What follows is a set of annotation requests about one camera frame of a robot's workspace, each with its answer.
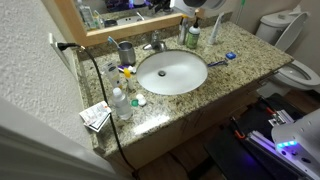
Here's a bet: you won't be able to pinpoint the stainless steel cup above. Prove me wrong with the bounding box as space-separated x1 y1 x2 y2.
117 40 137 67

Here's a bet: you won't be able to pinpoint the green bottle black pump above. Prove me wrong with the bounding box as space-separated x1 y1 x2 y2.
185 16 202 50

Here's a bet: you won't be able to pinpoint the white door frame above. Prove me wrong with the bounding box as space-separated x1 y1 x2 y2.
0 96 128 180

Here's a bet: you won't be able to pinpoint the white wall power outlet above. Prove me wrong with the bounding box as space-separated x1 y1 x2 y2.
48 32 76 76

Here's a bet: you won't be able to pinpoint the chrome tap with handle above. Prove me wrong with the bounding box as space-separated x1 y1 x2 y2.
142 30 168 53

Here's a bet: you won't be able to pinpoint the purple white tube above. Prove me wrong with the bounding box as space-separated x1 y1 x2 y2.
117 64 138 75

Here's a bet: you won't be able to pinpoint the tall white standing tube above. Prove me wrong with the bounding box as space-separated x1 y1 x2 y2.
207 12 225 46

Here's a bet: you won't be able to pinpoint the white toilet lid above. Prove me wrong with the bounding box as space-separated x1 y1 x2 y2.
274 11 311 53

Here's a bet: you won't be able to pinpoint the white oval sink basin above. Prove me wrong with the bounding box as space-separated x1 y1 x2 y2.
135 49 209 96

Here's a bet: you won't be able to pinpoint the small bottle yellow cap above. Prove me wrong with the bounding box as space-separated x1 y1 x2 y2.
123 68 137 93

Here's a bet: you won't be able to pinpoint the wooden framed wall mirror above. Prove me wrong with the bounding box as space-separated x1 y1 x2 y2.
53 0 208 48

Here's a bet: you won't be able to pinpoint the green white lens case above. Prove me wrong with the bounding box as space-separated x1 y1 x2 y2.
130 93 148 108

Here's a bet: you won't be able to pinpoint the small blue floss box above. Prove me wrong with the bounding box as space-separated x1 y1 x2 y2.
225 51 237 61

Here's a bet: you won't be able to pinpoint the white ceramic toilet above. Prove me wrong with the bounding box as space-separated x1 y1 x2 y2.
254 8 320 98

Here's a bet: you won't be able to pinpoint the white lotion tube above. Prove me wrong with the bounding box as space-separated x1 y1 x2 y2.
101 61 123 89

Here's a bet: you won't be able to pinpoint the folded paper leaflets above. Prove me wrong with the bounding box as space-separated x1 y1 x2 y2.
78 100 113 133

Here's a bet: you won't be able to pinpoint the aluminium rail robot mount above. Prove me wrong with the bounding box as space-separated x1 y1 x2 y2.
246 108 319 179

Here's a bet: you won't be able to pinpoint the blue razor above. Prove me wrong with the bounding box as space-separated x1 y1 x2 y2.
206 59 229 68

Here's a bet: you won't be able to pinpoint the clear bottle white cap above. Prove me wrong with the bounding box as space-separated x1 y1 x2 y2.
111 87 134 121

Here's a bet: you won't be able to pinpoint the black power cable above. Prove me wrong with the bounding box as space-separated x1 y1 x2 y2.
54 41 139 180

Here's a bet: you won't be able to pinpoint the black orange clamp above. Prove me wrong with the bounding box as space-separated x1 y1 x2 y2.
264 106 278 117
229 116 248 140

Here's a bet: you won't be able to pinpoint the black robot cart platform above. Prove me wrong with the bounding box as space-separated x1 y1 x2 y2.
203 93 320 180

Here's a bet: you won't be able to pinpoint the wooden vanity cabinet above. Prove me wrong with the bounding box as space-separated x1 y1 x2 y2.
96 71 281 174

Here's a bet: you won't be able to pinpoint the blue white toothbrush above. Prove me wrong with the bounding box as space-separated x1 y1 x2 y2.
107 35 121 50

